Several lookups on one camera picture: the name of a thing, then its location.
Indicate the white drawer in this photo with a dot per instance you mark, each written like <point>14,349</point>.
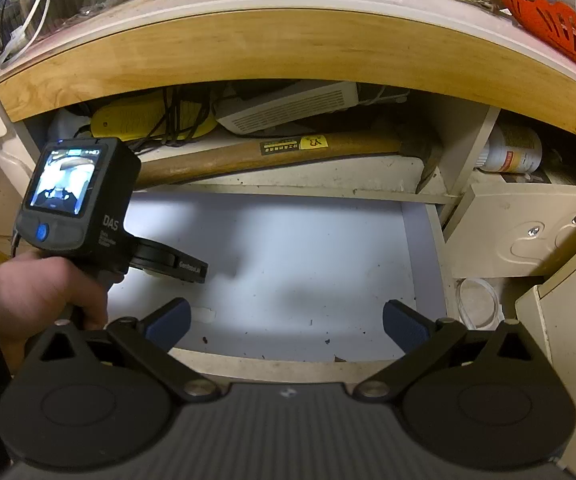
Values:
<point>288,260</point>

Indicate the orange perforated basket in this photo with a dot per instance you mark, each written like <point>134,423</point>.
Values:
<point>562,25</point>

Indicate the yellow shoe insoles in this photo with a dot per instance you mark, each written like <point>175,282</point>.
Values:
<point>128,120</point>

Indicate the cream drawer front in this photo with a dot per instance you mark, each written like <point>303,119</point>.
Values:
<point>532,230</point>

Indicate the person's left hand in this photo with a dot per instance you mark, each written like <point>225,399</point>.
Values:
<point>33,292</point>

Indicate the white router box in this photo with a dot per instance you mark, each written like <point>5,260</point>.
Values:
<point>288,107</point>

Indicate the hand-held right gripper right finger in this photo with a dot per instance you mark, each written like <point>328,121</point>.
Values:
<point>404,325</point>

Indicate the white labelled bottle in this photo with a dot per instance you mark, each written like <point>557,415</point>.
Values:
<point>515,147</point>

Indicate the cream wooden desk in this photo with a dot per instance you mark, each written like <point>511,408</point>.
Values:
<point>288,55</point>

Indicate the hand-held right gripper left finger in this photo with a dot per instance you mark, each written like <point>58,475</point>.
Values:
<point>170,321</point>

